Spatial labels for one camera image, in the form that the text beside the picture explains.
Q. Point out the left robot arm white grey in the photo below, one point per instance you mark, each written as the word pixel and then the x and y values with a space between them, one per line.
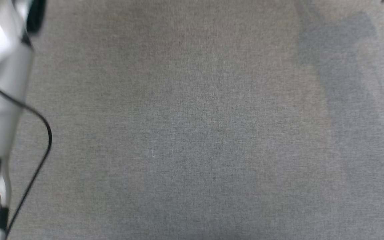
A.
pixel 2 83

